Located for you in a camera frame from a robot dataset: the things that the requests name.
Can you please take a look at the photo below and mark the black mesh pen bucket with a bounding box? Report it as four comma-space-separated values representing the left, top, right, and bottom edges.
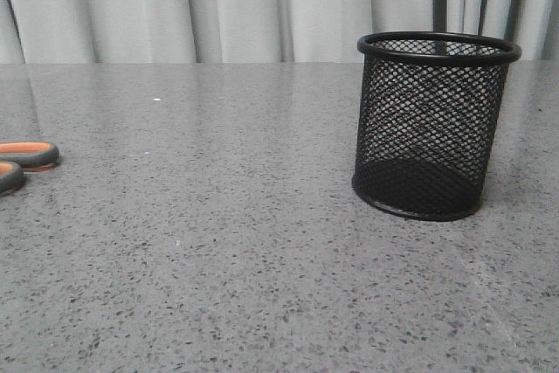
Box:
352, 31, 521, 222

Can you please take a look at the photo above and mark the grey pleated curtain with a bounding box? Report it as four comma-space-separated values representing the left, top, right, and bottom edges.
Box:
1, 0, 558, 64

